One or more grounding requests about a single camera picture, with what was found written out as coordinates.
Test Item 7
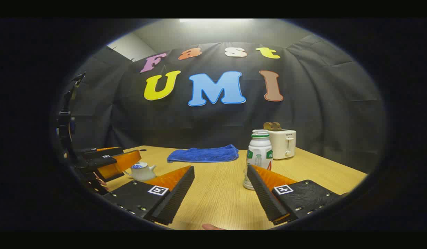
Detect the white water bottle green label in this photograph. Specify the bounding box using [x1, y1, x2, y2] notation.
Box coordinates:
[243, 129, 273, 190]

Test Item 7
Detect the white toaster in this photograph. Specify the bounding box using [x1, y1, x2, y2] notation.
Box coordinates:
[268, 129, 297, 160]

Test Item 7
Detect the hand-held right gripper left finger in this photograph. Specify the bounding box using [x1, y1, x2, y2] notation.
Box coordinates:
[102, 165, 195, 226]

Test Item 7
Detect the blue towel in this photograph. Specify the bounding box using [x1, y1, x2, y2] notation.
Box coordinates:
[167, 144, 239, 163]

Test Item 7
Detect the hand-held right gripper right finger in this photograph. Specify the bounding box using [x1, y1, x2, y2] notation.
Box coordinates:
[247, 164, 342, 226]

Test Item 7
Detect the white ceramic teacup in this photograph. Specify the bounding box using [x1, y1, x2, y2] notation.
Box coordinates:
[123, 162, 157, 182]

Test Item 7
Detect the long ceiling light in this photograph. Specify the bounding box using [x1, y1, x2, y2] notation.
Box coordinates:
[179, 18, 254, 23]

